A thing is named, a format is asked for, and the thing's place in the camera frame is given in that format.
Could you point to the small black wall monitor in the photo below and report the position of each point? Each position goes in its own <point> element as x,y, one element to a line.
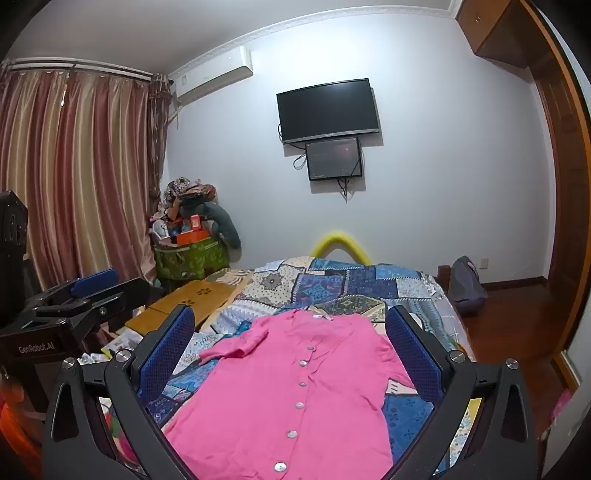
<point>333,159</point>

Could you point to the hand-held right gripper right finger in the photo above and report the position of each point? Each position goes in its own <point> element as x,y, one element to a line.
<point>413,355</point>

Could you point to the orange box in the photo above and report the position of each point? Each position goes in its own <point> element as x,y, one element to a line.
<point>191,237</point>

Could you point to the patchwork printed blanket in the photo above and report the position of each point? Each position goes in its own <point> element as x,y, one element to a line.
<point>323,286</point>

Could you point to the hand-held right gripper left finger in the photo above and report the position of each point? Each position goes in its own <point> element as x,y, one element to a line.
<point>167,350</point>

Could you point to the grey backpack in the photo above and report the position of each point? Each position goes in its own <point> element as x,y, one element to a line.
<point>466,286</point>

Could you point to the white air conditioner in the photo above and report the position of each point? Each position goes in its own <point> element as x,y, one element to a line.
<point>217,74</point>

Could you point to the yellow foam tube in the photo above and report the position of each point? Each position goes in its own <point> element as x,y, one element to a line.
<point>339,244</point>

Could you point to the wooden door frame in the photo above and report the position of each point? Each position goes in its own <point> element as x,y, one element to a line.
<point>565,184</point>

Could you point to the small red box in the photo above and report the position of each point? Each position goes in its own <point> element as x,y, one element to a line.
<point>196,223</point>

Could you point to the wooden wall cabinet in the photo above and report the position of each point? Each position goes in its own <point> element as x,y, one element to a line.
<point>494,27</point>

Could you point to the curtain rail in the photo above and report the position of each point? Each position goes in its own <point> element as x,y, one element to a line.
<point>78,69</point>

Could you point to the yellow paw print mat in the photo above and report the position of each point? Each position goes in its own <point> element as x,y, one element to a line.
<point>184,295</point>

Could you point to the striped pink curtain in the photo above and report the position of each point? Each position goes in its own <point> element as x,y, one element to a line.
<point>78,175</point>

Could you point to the pink button shirt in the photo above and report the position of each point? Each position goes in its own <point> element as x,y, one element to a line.
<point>295,392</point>

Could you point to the pile of patterned clothes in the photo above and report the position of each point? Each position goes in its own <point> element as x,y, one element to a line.
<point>184,191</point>

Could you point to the green storage bag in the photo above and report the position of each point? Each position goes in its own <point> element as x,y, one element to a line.
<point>191,261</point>

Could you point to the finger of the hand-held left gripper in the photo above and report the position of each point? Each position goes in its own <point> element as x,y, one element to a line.
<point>94,280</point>
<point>117,297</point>

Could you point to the large black wall television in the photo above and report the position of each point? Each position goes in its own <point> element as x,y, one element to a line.
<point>328,110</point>

